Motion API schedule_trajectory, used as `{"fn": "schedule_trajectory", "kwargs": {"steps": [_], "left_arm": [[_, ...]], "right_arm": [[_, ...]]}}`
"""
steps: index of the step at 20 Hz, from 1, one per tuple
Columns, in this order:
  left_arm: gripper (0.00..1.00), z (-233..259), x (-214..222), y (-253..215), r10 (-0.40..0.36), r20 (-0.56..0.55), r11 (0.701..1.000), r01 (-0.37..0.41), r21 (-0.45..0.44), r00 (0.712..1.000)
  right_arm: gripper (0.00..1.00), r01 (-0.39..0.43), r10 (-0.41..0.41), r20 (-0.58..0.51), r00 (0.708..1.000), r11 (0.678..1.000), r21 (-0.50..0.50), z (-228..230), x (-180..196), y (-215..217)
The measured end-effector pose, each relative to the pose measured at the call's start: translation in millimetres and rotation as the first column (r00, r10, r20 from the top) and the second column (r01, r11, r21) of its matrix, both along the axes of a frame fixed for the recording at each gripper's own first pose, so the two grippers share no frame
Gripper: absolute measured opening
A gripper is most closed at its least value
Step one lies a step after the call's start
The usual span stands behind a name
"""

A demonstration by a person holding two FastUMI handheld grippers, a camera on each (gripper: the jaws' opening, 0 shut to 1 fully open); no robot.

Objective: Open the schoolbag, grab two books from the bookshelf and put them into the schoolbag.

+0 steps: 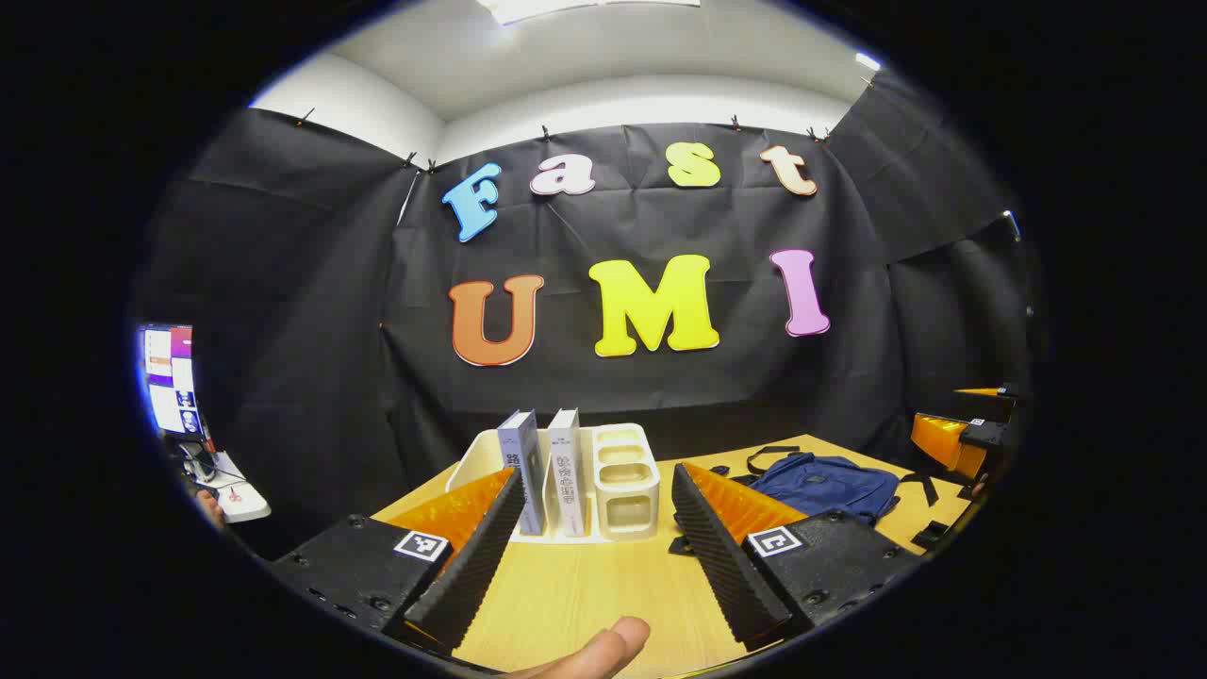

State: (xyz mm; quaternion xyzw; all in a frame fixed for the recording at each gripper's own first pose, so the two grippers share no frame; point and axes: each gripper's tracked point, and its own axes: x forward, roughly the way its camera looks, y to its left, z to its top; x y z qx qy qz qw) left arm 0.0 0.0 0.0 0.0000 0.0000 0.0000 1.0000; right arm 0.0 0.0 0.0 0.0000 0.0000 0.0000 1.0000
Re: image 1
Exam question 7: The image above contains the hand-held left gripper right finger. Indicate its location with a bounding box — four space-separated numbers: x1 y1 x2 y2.
670 460 930 654

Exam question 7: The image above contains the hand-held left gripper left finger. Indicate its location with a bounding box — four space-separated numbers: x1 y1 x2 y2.
267 467 527 654

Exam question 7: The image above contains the blue schoolbag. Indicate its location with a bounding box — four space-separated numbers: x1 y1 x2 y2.
668 443 965 557

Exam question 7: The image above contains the grey-blue cover book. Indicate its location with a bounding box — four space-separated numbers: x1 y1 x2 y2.
497 409 551 537

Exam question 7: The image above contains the white plastic bookshelf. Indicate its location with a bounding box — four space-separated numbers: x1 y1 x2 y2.
445 422 661 545

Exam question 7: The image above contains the white cover book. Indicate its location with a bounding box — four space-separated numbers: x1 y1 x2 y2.
547 407 587 538

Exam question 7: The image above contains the white side table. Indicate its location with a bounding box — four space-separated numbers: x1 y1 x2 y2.
181 451 273 525

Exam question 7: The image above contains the computer monitor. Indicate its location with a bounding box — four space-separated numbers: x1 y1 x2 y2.
138 323 205 440

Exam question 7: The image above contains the ceiling light panel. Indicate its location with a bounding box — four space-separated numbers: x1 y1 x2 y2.
476 0 703 26

